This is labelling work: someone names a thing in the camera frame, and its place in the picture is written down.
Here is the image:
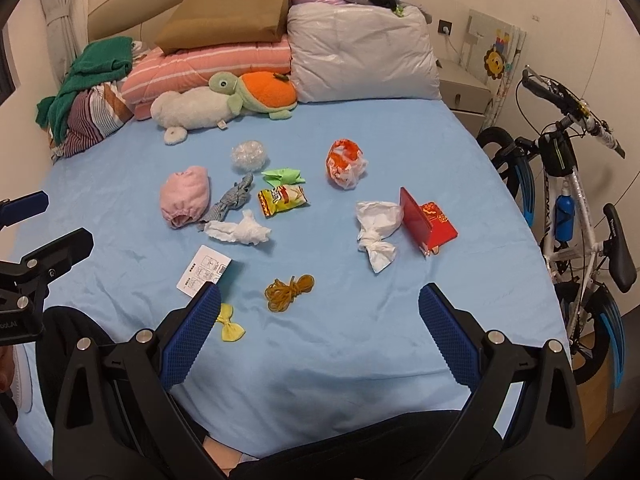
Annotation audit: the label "yellow bow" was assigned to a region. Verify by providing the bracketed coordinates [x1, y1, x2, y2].
[216, 304, 245, 342]

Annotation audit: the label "red envelope packet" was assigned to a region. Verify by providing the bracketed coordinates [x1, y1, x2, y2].
[399, 188, 458, 257]

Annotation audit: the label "white tissue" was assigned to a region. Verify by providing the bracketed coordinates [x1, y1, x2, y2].
[204, 209, 271, 246]

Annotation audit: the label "pink fabric pouch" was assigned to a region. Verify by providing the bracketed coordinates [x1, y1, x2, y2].
[160, 166, 210, 229]

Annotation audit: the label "grey quilted cloth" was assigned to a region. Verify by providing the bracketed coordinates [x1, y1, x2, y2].
[196, 174, 254, 231]

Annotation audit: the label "yellow chips bag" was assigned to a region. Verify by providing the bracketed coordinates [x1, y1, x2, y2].
[257, 184, 308, 218]

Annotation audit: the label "green paper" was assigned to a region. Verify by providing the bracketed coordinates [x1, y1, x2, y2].
[262, 168, 306, 188]

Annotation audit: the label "orange plastic bag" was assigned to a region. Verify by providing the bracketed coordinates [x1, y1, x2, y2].
[326, 139, 368, 190]

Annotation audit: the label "white printed card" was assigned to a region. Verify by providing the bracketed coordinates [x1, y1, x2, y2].
[176, 245, 232, 298]

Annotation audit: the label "brown rubber bands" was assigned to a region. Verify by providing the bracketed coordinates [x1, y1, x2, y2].
[264, 274, 314, 312]

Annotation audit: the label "striped folded blanket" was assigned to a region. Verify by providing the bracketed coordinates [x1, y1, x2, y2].
[50, 82, 134, 162]

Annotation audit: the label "white knotted plastic bag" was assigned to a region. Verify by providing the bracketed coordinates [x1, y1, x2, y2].
[356, 202, 404, 274]

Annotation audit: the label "white bicycle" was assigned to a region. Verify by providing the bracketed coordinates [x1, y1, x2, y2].
[476, 67, 638, 387]

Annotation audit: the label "green towel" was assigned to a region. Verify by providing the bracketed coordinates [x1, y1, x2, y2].
[36, 36, 134, 145]

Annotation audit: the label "blue water bottle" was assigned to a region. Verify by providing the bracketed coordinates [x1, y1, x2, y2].
[554, 180, 575, 244]

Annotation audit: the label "light blue bed sheet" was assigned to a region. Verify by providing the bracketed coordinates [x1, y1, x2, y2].
[12, 100, 565, 457]

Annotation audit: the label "pink striped quilt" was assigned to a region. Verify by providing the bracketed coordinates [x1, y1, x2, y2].
[120, 36, 292, 120]

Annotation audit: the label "white plush toy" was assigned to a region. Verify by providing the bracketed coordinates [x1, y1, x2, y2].
[151, 87, 239, 145]

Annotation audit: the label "white curtain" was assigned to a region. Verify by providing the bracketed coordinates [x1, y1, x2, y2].
[40, 0, 88, 86]

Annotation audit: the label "white nightstand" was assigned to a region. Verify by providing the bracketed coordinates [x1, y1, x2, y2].
[437, 60, 491, 136]

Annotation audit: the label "green orange turtle plush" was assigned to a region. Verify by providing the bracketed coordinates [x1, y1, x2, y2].
[208, 72, 297, 120]

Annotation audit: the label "lion picture book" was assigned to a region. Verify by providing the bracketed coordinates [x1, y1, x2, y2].
[461, 9, 527, 128]

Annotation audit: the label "brown paper bag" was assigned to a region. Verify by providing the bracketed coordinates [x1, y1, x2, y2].
[155, 0, 291, 54]

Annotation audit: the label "white pillow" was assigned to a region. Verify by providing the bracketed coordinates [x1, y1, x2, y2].
[288, 2, 440, 103]

